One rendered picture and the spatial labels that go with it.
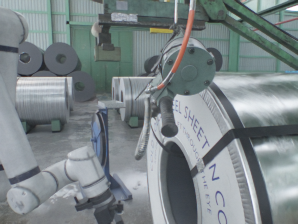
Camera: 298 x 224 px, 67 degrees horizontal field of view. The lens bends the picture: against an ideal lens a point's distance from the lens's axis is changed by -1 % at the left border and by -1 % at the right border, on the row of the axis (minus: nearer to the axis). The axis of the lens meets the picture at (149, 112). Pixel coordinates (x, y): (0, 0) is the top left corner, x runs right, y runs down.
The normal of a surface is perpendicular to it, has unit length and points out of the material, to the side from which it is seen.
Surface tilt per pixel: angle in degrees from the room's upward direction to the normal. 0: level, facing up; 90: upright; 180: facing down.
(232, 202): 90
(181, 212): 33
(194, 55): 115
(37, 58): 90
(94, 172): 71
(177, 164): 98
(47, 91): 64
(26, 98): 79
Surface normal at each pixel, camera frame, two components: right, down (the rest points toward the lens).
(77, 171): -0.24, 0.16
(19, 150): 0.69, -0.22
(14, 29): 0.95, 0.21
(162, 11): 0.26, 0.15
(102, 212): 0.01, 0.04
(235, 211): -0.97, 0.04
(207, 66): 0.01, 0.56
